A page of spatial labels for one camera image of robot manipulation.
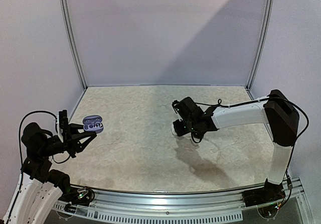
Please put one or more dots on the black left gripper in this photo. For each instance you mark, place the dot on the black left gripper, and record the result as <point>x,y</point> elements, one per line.
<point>70,142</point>

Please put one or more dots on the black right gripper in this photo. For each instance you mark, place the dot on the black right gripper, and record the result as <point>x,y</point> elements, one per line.
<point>181,127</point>

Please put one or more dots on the white oval charging case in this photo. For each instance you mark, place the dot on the white oval charging case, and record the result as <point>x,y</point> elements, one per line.
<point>173,130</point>

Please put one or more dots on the silver blue charging case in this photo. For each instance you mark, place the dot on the silver blue charging case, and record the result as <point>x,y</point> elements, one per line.
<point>90,120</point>

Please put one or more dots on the silver earbud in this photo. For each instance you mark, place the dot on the silver earbud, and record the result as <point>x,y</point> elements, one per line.
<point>95,126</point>

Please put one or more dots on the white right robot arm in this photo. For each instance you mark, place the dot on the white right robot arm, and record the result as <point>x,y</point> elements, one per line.
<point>274,110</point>

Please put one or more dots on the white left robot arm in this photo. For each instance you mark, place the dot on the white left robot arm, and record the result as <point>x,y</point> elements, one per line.
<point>40,186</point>

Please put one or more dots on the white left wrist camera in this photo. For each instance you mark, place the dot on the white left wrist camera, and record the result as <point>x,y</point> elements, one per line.
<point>61,124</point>

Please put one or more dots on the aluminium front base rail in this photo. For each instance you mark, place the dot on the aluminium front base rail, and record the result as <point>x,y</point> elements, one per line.
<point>293,208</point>

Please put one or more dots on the white perforated cable tray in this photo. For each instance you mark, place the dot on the white perforated cable tray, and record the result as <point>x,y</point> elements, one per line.
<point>110,215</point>

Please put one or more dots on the aluminium left corner post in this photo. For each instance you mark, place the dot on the aluminium left corner post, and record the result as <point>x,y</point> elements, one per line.
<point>72,43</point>

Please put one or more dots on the aluminium corner post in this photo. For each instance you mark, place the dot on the aluminium corner post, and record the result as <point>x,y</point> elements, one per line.
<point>72,43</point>
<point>262,38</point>

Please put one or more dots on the aluminium right corner post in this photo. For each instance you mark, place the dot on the aluminium right corner post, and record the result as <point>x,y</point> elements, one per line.
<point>262,38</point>

